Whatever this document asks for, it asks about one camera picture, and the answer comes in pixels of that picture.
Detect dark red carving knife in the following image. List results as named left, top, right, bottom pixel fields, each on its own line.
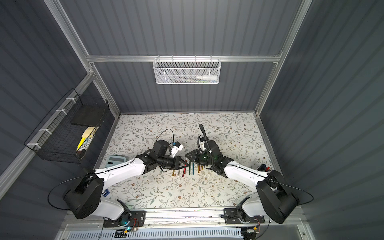
left=182, top=160, right=189, bottom=178

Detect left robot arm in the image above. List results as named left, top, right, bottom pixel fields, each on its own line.
left=63, top=140, right=188, bottom=220

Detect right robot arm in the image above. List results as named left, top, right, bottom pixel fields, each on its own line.
left=186, top=141, right=300, bottom=224

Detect light blue calculator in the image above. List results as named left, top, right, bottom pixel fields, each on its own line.
left=106, top=155, right=127, bottom=168

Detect pink cup of markers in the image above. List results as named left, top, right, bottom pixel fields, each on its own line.
left=257, top=164, right=271, bottom=172

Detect blue stapler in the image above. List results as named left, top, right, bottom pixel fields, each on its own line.
left=102, top=189, right=110, bottom=198

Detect yellow sticky notes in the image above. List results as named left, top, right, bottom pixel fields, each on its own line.
left=77, top=127, right=99, bottom=151

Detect black notebook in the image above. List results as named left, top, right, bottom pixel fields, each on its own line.
left=70, top=105, right=107, bottom=127

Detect white marker in basket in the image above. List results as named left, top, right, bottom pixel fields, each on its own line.
left=196, top=75, right=218, bottom=82

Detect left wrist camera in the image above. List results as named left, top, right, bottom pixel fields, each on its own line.
left=170, top=142, right=184, bottom=158

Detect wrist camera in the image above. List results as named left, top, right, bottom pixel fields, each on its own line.
left=198, top=135, right=206, bottom=152
left=170, top=142, right=184, bottom=158

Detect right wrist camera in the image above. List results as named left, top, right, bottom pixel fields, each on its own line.
left=198, top=135, right=206, bottom=152

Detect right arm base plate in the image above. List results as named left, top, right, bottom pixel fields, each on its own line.
left=221, top=208, right=265, bottom=225

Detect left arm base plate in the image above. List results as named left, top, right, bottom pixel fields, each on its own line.
left=103, top=211, right=147, bottom=228

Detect white wire mesh basket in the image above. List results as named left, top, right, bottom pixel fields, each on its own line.
left=153, top=57, right=222, bottom=85

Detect black wire mesh basket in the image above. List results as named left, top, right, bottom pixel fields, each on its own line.
left=25, top=91, right=110, bottom=164

